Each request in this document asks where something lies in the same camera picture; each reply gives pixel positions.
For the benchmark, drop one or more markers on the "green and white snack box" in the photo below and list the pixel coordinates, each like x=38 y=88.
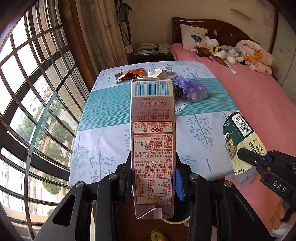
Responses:
x=240 y=136

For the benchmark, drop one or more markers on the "pink bed sheet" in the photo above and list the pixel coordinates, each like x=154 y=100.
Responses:
x=254 y=99

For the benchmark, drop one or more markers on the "black window frame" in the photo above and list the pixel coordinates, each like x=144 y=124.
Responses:
x=34 y=99

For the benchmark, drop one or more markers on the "shiny black foil wrapper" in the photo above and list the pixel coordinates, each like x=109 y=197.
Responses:
x=178 y=91

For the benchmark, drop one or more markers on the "white plush toy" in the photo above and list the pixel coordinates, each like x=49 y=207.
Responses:
x=212 y=41
x=232 y=56

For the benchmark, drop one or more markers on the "white printed pillow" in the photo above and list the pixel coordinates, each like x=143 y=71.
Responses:
x=193 y=37

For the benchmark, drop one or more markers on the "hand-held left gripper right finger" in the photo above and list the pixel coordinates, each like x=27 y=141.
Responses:
x=179 y=185

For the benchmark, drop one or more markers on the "dark wooden nightstand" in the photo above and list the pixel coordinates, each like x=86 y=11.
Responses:
x=150 y=58

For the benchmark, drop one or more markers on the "tree print tablecloth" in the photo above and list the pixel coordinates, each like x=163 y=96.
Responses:
x=104 y=115

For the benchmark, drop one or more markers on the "small pale box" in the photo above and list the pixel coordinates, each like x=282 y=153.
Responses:
x=164 y=49

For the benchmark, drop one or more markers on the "pink milk carton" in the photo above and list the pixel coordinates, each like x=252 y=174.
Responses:
x=152 y=139

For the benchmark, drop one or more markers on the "orange snack wrapper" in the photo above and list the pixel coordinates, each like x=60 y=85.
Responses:
x=128 y=74

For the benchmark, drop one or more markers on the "beige curtain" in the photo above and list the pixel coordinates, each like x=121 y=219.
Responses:
x=106 y=30

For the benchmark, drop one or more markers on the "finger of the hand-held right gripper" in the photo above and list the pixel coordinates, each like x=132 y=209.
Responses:
x=251 y=158

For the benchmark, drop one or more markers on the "stack of papers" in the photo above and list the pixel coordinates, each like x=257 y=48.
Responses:
x=145 y=48

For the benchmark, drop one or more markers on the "bee plush toy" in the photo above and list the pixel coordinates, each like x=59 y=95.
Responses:
x=218 y=51

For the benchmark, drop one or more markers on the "yellow trash bin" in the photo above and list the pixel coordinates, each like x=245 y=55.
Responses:
x=178 y=221

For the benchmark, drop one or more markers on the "purple plastic bag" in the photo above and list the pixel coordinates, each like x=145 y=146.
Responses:
x=193 y=89

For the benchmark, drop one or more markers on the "crumpled white carton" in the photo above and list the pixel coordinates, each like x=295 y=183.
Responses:
x=159 y=72

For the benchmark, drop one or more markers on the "brown feather toy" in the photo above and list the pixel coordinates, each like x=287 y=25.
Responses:
x=203 y=51

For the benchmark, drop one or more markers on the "pink bear print blanket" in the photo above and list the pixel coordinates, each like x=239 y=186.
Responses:
x=256 y=58

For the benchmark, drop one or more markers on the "person's right hand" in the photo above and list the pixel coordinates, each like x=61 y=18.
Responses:
x=278 y=217

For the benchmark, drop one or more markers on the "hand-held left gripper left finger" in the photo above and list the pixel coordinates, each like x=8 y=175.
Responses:
x=126 y=184

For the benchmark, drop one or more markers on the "white marker pen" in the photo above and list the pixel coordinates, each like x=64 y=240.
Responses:
x=231 y=68

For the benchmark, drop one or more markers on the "yellow flowered slipper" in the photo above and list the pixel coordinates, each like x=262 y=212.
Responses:
x=159 y=236

